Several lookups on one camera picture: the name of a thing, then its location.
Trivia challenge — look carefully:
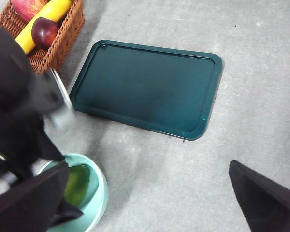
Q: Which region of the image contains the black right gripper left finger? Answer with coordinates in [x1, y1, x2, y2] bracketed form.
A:
[0, 160, 70, 232]

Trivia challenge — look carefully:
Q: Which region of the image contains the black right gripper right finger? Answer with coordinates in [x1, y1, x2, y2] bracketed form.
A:
[229, 159, 290, 232]

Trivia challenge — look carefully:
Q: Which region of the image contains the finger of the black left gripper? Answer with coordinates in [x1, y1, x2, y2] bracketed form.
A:
[53, 200, 84, 225]
[37, 128, 66, 162]

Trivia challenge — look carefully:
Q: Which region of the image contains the green avocado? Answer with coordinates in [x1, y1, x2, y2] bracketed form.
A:
[64, 164, 91, 208]

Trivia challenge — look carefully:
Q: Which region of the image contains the teal ribbed bowl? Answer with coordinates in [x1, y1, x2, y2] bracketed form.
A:
[36, 153, 109, 232]

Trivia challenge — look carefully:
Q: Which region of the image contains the dark purple plum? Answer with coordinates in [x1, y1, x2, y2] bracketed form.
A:
[31, 17, 61, 47]

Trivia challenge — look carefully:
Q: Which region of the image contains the brown wicker basket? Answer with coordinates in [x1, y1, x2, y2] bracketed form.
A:
[0, 0, 86, 74]

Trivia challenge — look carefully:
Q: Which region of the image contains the red apple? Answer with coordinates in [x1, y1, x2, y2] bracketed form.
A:
[11, 0, 49, 22]

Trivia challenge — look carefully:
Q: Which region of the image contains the yellow banana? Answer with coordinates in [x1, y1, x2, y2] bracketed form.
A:
[14, 0, 74, 54]

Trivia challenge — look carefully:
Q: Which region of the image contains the dark rectangular tray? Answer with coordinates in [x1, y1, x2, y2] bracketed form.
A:
[69, 40, 223, 141]

